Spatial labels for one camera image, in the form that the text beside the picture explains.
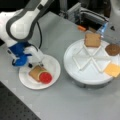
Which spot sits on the white blue gripper body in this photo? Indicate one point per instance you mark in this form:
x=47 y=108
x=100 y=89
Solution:
x=24 y=53

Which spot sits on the brown toast slice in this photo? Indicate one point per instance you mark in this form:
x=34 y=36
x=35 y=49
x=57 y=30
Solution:
x=92 y=40
x=36 y=71

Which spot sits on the red tomato slice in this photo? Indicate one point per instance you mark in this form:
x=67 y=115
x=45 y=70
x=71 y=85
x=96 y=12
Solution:
x=45 y=77

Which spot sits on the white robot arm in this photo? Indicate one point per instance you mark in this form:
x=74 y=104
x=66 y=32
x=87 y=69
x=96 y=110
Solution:
x=16 y=29

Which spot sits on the white paper plate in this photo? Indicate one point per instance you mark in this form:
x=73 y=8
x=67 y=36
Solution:
x=50 y=64

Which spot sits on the white sectioned round tray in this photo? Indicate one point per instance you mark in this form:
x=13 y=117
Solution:
x=86 y=65

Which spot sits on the orange block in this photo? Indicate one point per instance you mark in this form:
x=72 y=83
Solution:
x=81 y=28

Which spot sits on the yellow cheese slice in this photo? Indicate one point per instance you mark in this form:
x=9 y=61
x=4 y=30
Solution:
x=112 y=70

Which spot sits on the brown meat patty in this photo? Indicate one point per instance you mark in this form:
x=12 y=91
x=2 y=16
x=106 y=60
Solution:
x=112 y=49

